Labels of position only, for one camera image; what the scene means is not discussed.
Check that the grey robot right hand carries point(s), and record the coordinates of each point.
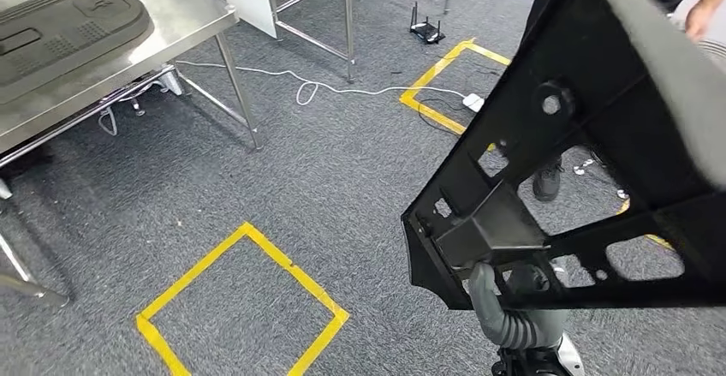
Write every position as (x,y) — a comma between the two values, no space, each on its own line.
(485,299)

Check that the black plastic frame part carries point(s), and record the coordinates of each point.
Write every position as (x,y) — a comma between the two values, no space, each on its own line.
(595,50)

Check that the stainless steel workbench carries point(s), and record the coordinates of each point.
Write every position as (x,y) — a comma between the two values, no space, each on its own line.
(170,16)

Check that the person's black shoe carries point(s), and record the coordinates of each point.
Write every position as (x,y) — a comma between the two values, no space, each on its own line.
(545,183)

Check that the yellow floor tape square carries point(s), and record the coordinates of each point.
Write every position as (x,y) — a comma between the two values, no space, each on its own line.
(295,269)
(437,70)

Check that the black wifi router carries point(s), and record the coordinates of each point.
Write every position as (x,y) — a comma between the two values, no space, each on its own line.
(426,32)

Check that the person's hand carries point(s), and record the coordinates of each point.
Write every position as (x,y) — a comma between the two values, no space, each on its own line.
(699,21)

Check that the black plastic engine cover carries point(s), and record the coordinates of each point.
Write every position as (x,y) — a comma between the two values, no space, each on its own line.
(74,44)

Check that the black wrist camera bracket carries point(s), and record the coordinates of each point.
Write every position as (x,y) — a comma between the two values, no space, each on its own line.
(527,362)

